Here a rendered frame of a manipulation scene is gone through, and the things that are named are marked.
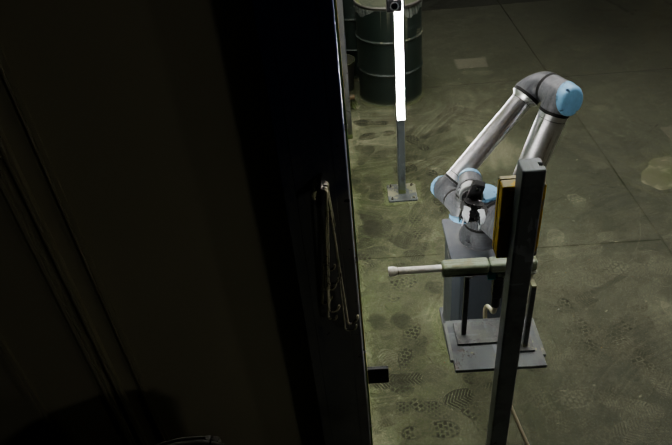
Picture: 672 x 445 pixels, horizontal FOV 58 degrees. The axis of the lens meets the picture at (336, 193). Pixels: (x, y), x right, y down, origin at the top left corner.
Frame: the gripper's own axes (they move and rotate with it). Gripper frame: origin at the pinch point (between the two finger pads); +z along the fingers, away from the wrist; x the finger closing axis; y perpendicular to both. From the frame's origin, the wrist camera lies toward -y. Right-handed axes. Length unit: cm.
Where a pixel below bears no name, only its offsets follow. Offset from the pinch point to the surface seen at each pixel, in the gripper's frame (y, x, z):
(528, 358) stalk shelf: 38, -28, 20
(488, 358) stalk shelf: 40.8, -14.4, 21.3
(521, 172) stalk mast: -40, 0, 41
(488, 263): 5.7, -5.5, 15.9
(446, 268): 8.9, 7.6, 19.0
